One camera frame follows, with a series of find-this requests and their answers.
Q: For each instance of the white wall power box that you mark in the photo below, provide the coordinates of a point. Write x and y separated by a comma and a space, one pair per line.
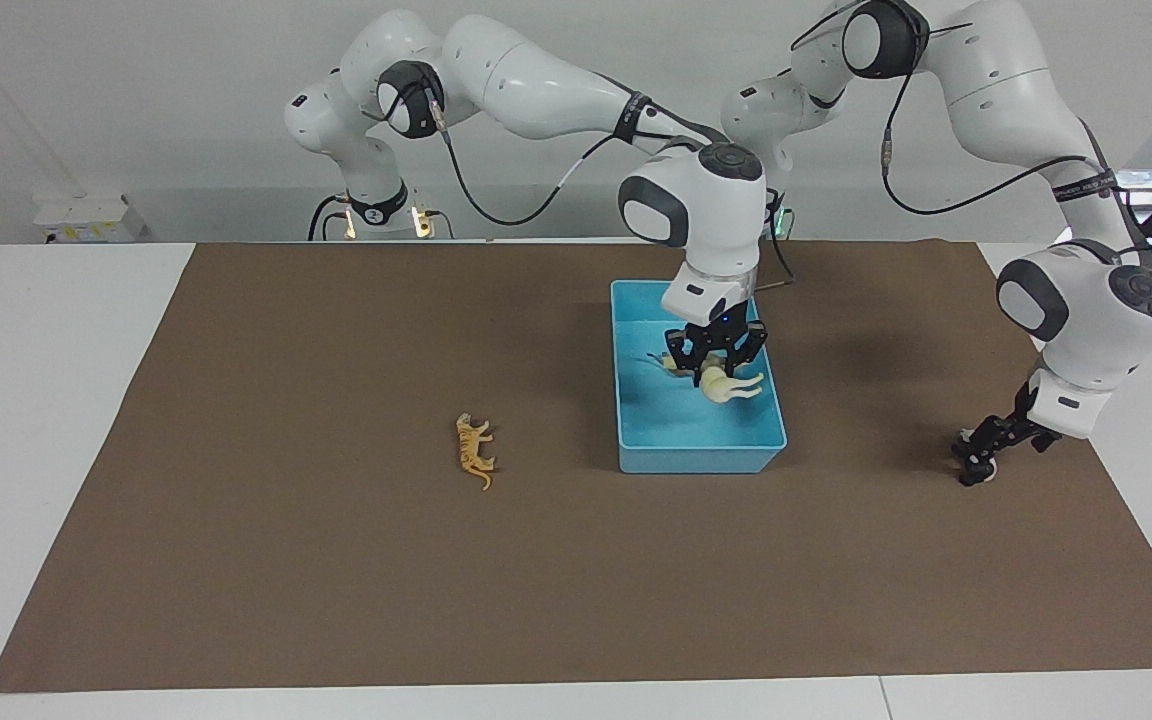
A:
86, 220

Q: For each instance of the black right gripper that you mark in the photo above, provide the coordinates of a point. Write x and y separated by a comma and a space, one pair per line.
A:
716, 330

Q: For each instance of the brown table mat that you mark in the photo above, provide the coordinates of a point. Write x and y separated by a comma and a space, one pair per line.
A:
336, 560

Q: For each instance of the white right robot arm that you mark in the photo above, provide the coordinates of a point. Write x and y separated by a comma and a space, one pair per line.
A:
536, 90

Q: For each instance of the cream white horse toy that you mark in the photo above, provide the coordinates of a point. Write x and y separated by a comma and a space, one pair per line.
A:
718, 386

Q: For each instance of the orange striped tiger toy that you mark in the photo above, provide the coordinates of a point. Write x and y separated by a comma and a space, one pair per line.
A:
474, 448

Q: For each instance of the brown lion toy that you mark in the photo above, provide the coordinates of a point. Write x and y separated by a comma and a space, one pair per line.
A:
671, 363

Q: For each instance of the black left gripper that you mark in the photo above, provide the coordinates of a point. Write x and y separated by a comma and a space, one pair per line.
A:
1028, 430

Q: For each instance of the light blue storage box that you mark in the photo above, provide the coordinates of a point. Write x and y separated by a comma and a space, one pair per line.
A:
696, 450

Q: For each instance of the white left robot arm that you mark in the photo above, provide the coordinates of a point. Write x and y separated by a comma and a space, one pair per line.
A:
1006, 80

